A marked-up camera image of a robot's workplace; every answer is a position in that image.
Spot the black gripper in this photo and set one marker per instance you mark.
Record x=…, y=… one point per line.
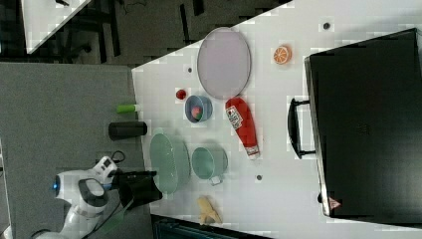
x=121, y=178

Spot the red ketchup bottle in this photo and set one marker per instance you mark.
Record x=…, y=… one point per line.
x=240, y=118

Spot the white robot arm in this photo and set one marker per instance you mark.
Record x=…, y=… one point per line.
x=86, y=192

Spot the black cup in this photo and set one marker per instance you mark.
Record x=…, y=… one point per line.
x=138, y=191

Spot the black cylinder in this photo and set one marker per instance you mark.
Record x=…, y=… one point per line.
x=126, y=129

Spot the green spatula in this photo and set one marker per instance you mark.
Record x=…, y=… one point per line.
x=115, y=220

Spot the green mug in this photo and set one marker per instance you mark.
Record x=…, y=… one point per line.
x=210, y=163

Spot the green marker tube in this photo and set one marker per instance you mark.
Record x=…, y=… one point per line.
x=126, y=109

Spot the yellow banana peel toy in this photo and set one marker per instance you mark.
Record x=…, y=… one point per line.
x=207, y=211

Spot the pink and green toy fruit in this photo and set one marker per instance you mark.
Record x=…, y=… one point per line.
x=196, y=113

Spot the blue bowl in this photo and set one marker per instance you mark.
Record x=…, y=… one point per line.
x=198, y=101

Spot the small red tomato toy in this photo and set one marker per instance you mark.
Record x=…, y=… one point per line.
x=181, y=94

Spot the large grey round plate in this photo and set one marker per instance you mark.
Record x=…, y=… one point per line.
x=224, y=63

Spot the orange slice toy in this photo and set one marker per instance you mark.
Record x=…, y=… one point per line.
x=282, y=55

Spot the black oven handle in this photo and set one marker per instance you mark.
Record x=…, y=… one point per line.
x=294, y=128

